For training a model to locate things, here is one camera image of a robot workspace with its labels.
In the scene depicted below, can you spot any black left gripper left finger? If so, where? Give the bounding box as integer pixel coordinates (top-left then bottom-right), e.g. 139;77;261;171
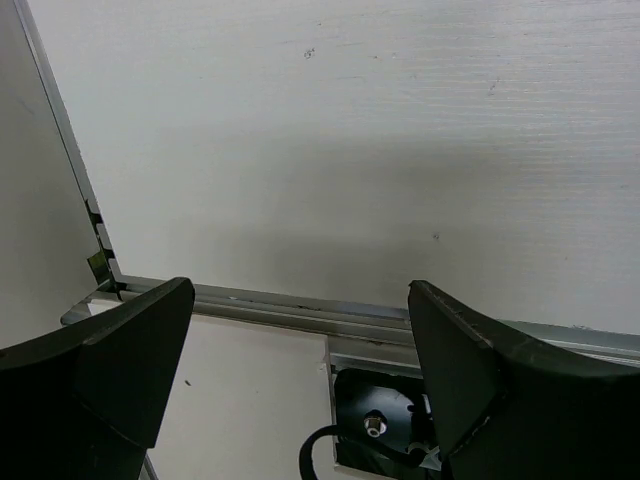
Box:
1;277;195;479

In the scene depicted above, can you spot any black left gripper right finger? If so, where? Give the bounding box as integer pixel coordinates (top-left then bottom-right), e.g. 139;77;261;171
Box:
408;280;639;479

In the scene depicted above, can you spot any black base cable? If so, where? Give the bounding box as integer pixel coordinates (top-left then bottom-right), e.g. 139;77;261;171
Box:
298;424;426;480

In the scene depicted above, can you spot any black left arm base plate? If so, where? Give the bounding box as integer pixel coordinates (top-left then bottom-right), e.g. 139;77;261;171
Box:
333;368;441;479

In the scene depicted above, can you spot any aluminium table frame rail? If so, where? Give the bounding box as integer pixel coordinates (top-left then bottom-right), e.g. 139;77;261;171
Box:
14;1;639;375

